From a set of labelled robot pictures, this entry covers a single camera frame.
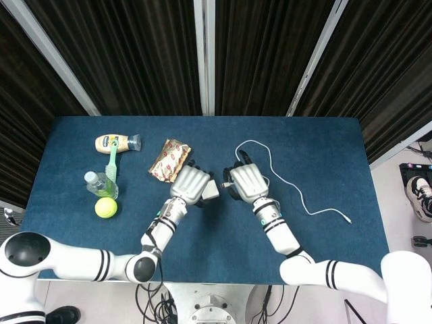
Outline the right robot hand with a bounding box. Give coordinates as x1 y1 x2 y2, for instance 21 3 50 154
221 151 271 204

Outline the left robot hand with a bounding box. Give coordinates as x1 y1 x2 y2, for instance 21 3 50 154
168 159 217 207

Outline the white charger adapter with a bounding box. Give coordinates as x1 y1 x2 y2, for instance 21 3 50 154
201 180 220 200

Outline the white USB cable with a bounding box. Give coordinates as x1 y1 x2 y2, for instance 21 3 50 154
219 140 352 224

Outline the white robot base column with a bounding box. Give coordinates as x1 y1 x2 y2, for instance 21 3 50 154
165 281 271 324

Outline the gold and red snack packet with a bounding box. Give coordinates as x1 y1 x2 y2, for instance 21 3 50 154
147 138 193 185

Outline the blue table mat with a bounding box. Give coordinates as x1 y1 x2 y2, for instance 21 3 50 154
20 116 391 286

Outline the green plastic brush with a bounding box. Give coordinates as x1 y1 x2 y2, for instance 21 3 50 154
104 141 119 183

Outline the yellow-green tennis ball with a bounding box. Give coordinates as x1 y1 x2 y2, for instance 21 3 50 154
94 197 119 219

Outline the clear bottle with yellow-green liquid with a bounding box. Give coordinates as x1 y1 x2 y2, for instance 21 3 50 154
84 171 120 200

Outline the mayonnaise squeeze bottle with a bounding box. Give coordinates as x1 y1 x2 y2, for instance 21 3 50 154
94 134 142 154

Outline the black pleated curtain panel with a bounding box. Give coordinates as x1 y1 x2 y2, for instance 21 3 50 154
294 0 432 163
25 0 203 117
215 0 337 117
0 6 89 207

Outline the black electronic device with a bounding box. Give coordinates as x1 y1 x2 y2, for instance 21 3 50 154
399 163 432 193

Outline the white and black sneaker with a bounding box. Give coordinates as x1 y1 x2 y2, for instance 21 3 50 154
404 176 432 223

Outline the black shoe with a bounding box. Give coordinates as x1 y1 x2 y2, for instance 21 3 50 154
45 305 81 324

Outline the black floor cable bundle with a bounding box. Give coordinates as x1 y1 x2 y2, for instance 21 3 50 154
259 285 300 324
134 282 178 324

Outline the white metal frame post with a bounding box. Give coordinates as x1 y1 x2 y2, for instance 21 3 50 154
193 0 217 117
286 0 352 117
369 130 432 169
0 0 101 117

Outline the silver metal bracket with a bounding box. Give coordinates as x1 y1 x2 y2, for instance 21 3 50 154
3 207 24 226

